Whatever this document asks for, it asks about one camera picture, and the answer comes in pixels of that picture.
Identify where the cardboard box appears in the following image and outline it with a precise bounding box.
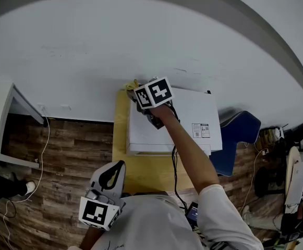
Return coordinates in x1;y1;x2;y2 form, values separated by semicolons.
259;128;278;151

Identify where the person's white shirt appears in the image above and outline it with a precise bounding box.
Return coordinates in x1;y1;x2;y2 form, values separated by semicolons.
88;190;265;250

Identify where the white router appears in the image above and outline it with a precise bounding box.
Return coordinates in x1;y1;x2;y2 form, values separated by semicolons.
275;123;289;140

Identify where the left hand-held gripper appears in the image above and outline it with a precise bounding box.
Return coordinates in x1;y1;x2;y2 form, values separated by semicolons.
78;160;127;231

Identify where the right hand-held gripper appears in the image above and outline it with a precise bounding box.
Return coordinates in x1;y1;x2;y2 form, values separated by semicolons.
126;76;175;130

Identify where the blue chair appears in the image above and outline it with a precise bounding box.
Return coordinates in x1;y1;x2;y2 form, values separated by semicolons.
210;110;262;177

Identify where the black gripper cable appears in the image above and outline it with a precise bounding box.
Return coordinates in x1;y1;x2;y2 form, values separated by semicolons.
171;105;188;210

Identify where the round table with black base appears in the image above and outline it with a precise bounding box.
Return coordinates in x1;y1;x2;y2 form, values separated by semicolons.
254;146;302;213

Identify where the black office chair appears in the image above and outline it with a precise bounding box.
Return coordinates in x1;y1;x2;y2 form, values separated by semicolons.
284;120;303;145

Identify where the white floor cable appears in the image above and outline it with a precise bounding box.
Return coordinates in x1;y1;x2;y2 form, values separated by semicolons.
238;149;265;216

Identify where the person's left forearm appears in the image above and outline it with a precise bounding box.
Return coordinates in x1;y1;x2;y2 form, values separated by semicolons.
79;227;106;250

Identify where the white box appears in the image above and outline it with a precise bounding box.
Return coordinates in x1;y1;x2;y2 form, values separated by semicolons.
288;160;303;207

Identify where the person's right forearm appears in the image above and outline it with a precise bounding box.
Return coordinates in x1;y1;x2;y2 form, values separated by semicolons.
155;104;220;196

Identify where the white box appliance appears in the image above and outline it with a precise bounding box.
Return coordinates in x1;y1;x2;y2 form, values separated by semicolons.
126;86;223;156

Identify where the yellow cloth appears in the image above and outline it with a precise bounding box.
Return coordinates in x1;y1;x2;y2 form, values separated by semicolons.
125;79;140;91

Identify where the white wall cable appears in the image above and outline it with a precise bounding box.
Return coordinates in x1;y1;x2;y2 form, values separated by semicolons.
2;108;50;244

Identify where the small yellow wooden table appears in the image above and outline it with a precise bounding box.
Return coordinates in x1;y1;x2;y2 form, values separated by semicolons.
112;89;212;195

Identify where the black display device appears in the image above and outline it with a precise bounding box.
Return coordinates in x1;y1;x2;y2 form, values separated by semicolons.
185;202;200;231

